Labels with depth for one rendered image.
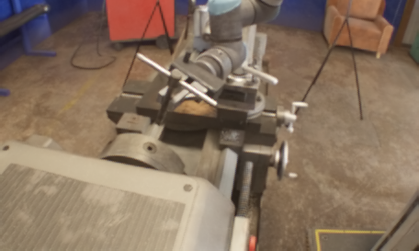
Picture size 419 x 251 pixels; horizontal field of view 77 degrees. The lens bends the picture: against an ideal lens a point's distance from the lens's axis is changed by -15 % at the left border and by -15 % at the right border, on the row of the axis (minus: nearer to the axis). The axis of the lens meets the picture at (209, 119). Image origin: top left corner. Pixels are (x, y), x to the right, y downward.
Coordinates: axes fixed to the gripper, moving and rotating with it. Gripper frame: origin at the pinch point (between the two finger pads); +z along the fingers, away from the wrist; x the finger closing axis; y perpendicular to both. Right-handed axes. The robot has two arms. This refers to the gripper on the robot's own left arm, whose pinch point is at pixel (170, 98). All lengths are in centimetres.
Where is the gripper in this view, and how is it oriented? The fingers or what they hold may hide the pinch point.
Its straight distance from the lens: 66.1
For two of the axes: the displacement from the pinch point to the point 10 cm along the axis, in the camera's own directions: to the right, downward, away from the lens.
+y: 3.3, -6.8, -6.5
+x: 8.1, 5.6, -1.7
